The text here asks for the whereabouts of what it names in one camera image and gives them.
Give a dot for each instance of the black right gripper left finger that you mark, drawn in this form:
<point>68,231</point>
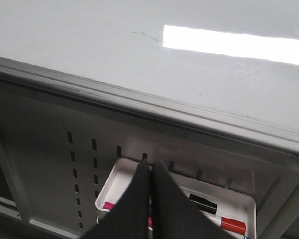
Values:
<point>129,217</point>

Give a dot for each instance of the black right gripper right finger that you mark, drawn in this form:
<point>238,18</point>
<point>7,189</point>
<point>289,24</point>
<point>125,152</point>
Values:
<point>173,215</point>

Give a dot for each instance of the pink highlighter pen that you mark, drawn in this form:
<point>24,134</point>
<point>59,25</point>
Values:
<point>109,206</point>

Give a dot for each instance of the black marker cap upper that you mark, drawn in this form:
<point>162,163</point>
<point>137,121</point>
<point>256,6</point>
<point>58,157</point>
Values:
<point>203,204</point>

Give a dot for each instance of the red capped white marker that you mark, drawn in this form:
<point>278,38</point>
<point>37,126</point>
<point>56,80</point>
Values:
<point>231,225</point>

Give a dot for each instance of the white perforated metal panel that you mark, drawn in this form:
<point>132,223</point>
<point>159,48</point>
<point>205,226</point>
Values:
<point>57,154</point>

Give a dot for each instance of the white whiteboard with grey frame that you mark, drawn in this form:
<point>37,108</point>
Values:
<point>227,66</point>

